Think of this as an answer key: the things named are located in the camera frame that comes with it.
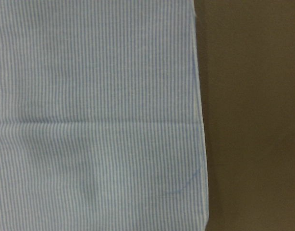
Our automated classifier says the light blue striped shirt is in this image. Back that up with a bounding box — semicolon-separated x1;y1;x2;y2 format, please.
0;0;209;231

